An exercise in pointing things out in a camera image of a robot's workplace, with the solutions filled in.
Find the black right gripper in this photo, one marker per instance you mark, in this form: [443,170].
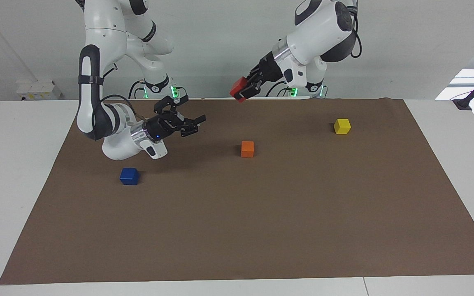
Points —
[165,126]

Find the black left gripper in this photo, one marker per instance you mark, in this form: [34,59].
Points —
[268,70]

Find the red wooden block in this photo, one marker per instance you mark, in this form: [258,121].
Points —
[237,88]

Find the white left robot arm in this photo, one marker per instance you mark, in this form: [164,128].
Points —
[323,28]

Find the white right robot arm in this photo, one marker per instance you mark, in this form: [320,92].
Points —
[97,49]

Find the orange wooden block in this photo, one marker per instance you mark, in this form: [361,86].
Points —
[247,149]

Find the blue wooden block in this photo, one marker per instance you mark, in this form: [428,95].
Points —
[129,176]

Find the yellow wooden block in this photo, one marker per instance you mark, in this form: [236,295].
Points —
[342,126]

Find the brown table mat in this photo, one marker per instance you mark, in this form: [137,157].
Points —
[237,213]

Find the white box with yellow label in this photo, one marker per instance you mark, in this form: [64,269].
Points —
[39,90]

